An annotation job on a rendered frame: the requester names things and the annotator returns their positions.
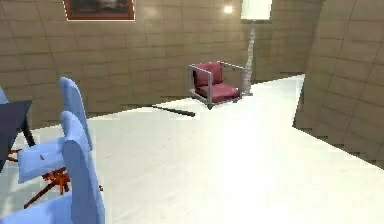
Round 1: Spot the red cushioned metal armchair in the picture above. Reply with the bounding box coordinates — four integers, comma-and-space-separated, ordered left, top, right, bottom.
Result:
187, 60, 247, 111

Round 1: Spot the black baseball bat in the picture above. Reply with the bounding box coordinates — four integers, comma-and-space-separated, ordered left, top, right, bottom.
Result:
150, 104, 197, 118

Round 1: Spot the light blue chair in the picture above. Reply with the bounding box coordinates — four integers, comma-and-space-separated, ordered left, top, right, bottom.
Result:
17, 76, 94, 210
0, 85, 9, 105
0, 110, 106, 224

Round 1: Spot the white shade floor lamp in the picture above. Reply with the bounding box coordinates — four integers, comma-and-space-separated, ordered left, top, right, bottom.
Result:
240, 0, 274, 97

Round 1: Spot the dark blue table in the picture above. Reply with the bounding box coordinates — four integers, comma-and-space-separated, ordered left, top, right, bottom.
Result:
0, 99, 37, 173

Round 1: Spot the red framed wall picture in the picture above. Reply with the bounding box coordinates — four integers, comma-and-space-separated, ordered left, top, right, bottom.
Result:
62, 0, 137, 23

